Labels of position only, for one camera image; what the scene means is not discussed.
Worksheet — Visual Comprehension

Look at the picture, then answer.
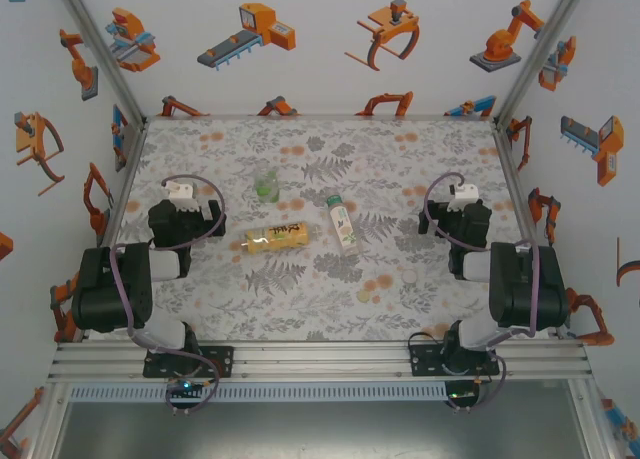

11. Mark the clear bottle green soda label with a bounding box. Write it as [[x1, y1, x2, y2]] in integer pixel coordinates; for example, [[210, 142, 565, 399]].
[[253, 170, 282, 206]]

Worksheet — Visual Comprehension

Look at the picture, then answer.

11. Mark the yellow tea bottle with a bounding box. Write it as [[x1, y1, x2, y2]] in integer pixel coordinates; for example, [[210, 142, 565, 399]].
[[243, 222, 324, 256]]

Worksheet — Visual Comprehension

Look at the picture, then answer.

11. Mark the clear bottle white leaf label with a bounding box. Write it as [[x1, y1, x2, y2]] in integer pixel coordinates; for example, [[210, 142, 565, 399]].
[[326, 192, 362, 258]]

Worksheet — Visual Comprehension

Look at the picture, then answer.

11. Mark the floral patterned tablecloth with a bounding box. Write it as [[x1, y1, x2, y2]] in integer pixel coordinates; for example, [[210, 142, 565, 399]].
[[107, 116, 539, 343]]

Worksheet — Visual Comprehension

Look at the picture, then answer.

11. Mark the grey metal lower panel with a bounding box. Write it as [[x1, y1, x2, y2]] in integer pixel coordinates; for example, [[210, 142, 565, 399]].
[[62, 401, 587, 459]]

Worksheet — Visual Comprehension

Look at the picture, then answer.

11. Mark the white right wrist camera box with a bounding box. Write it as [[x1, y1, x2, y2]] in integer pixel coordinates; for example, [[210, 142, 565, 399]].
[[446, 182, 480, 212]]

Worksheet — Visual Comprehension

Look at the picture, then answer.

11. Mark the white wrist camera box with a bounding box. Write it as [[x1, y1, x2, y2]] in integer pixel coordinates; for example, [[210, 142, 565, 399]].
[[166, 180, 196, 213], [446, 182, 480, 212]]

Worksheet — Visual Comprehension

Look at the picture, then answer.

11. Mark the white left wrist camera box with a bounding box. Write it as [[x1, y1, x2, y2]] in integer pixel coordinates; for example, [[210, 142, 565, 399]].
[[166, 180, 196, 213]]

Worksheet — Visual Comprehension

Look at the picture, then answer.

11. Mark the aluminium side rail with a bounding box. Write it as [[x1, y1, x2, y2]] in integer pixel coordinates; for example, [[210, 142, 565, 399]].
[[74, 117, 150, 343], [492, 117, 572, 340]]

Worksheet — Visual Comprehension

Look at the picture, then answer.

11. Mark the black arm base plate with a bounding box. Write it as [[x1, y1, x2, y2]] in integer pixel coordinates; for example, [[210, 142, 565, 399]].
[[408, 344, 501, 378], [143, 345, 236, 379]]

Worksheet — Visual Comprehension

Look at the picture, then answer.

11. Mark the thin aluminium rail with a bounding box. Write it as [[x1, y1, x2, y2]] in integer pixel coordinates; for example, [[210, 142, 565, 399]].
[[143, 112, 497, 122]]

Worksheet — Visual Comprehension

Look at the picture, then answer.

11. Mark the aluminium frame rail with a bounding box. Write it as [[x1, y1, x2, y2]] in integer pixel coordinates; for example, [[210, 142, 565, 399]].
[[47, 340, 594, 385]]

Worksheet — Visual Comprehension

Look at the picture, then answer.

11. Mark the aluminium corner post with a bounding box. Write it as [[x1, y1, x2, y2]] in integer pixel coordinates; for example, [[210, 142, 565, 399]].
[[49, 0, 149, 125], [492, 0, 595, 125]]

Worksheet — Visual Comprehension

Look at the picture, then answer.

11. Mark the grey slotted cable duct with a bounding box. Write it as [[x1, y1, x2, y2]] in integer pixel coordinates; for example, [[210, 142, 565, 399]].
[[67, 382, 449, 403]]

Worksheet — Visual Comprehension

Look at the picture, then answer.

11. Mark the aluminium frame leg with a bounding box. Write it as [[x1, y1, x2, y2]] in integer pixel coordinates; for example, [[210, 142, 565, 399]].
[[28, 381, 72, 459], [568, 378, 619, 459]]

